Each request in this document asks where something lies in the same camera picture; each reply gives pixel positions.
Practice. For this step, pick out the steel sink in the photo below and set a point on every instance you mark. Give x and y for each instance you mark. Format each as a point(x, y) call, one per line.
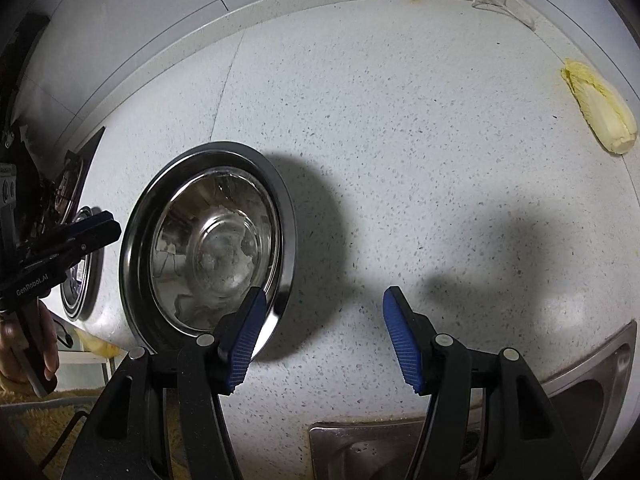
point(350, 455)

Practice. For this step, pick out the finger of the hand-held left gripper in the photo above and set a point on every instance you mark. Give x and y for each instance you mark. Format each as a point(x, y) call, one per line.
point(90, 235)

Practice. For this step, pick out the person's left forearm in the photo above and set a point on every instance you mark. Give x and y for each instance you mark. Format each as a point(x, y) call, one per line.
point(30, 425)

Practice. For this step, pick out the napa cabbage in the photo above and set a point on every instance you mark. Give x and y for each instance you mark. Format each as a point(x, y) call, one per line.
point(600, 105)

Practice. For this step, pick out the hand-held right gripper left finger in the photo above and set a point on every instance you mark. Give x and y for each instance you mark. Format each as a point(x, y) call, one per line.
point(247, 340)

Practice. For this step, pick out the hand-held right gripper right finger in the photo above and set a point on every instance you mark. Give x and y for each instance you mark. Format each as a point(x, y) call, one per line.
point(402, 340)

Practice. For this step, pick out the person's left hand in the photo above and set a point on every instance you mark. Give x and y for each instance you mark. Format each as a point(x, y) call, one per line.
point(50, 345)

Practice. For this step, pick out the large labelled steel plate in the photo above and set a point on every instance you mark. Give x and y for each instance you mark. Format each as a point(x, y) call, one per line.
point(134, 260)

